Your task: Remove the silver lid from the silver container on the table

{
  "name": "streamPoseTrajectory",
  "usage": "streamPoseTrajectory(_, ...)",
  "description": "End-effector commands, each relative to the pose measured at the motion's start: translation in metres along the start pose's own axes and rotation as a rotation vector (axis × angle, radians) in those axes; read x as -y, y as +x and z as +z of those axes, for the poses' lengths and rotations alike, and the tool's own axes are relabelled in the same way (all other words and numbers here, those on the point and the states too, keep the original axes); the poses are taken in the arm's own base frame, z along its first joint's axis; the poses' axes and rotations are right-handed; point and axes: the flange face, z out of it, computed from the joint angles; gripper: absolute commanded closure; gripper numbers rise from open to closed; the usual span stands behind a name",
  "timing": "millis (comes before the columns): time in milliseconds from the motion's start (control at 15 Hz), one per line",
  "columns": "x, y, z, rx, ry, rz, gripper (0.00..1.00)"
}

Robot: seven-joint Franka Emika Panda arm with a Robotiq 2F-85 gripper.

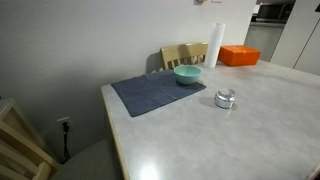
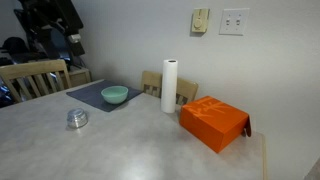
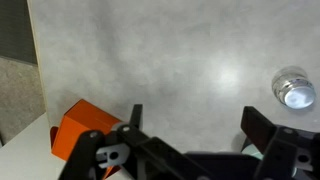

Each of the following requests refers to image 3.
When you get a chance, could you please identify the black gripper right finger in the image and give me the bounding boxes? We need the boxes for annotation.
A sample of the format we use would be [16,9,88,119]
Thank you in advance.
[240,105,320,180]

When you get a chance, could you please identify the orange box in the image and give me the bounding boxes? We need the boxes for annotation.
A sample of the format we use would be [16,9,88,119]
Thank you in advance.
[50,98,123,180]

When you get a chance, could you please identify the silver round container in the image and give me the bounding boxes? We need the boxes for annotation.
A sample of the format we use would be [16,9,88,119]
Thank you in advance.
[271,65,309,98]

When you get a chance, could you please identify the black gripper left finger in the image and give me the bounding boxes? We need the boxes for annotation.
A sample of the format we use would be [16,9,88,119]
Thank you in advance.
[58,103,208,180]

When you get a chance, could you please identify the white platform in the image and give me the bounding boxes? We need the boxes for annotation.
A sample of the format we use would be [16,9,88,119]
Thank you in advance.
[0,112,73,180]

